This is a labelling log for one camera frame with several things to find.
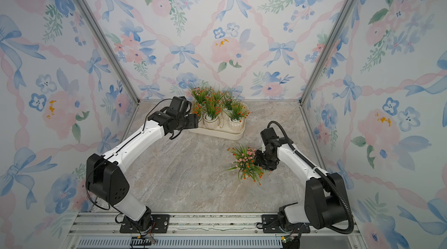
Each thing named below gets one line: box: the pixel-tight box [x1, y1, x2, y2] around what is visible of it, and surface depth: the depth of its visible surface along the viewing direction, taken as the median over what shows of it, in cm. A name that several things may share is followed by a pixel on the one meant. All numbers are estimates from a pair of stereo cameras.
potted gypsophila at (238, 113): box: [225, 101, 251, 131], surface depth 102 cm
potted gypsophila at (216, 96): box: [209, 89, 226, 105], surface depth 109 cm
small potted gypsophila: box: [223, 91, 234, 113], surface depth 105 cm
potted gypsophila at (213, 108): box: [203, 95, 222, 130], surface depth 103 cm
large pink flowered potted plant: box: [224, 142, 265, 186], surface depth 78 cm
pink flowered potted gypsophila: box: [190, 86, 207, 109], surface depth 105 cm
